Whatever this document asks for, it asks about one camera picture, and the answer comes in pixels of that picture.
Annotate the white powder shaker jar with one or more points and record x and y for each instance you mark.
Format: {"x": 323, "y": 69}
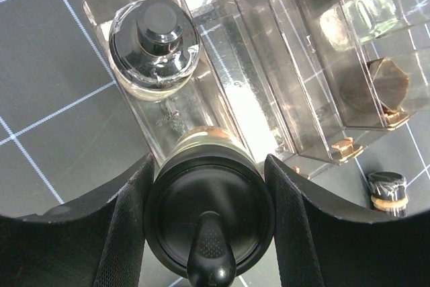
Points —
{"x": 155, "y": 48}

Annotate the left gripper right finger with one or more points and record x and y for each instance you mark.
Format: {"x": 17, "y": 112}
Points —
{"x": 322, "y": 239}

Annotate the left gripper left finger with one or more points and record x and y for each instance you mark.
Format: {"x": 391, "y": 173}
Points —
{"x": 96, "y": 239}

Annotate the small spice bottle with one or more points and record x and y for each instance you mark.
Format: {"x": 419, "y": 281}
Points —
{"x": 388, "y": 192}

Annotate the tall clear liquid bottle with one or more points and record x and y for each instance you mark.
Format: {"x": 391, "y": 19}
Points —
{"x": 368, "y": 18}

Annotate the glass jar black lid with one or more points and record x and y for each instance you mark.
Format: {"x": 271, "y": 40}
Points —
{"x": 209, "y": 216}

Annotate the tall bottle dark sauce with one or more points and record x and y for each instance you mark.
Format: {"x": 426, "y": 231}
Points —
{"x": 390, "y": 83}

